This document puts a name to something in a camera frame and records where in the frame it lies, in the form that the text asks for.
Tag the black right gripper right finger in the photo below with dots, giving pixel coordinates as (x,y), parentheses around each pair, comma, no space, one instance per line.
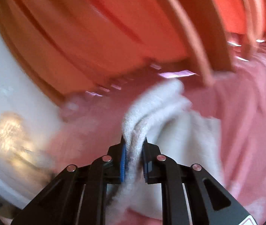
(190,195)

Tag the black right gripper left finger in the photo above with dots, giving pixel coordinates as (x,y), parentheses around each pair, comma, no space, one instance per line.
(77,195)

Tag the white sweater with black hearts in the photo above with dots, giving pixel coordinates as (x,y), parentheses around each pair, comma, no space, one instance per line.
(162,116)

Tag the pink blanket with white bows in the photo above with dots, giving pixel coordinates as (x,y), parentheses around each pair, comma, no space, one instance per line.
(231,113)

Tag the brown wooden bed frame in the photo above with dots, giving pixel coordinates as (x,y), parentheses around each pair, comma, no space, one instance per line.
(200,30)

